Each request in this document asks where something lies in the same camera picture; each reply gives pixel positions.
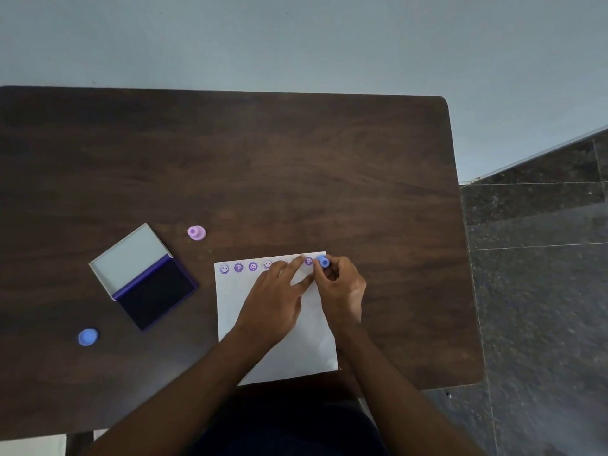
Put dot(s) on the person's right thumb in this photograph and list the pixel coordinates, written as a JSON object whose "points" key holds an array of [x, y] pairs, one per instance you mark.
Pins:
{"points": [[318, 277]]}

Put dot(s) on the person's dark trousers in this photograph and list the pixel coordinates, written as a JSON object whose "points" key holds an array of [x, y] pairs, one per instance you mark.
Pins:
{"points": [[289, 429]]}

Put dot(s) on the purple ink pad case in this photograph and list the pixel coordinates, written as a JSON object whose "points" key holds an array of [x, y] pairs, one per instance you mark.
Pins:
{"points": [[147, 284]]}

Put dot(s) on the person's left hand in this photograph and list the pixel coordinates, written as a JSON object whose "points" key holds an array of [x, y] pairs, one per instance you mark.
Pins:
{"points": [[270, 308]]}

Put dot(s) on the person's right forearm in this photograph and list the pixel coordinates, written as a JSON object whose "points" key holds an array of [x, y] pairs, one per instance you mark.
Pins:
{"points": [[394, 398]]}

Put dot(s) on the blue round stamp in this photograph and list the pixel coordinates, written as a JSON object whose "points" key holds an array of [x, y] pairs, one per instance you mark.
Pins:
{"points": [[323, 262]]}

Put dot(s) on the person's left thumb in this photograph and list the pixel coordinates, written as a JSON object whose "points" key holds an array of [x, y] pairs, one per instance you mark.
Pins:
{"points": [[304, 283]]}

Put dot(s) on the blue round stamp cap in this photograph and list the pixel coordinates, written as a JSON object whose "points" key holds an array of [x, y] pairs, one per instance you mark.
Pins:
{"points": [[88, 337]]}

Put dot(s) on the white stamped paper sheet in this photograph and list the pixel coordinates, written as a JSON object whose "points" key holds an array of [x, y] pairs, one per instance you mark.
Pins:
{"points": [[304, 346]]}

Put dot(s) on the person's left forearm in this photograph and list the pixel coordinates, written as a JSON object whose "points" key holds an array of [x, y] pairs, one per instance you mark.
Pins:
{"points": [[180, 398]]}

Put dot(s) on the person's right hand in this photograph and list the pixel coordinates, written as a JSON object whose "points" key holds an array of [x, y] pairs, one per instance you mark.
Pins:
{"points": [[343, 296]]}

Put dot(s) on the pink round stamp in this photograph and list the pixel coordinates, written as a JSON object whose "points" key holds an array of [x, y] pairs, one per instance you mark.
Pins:
{"points": [[196, 233]]}

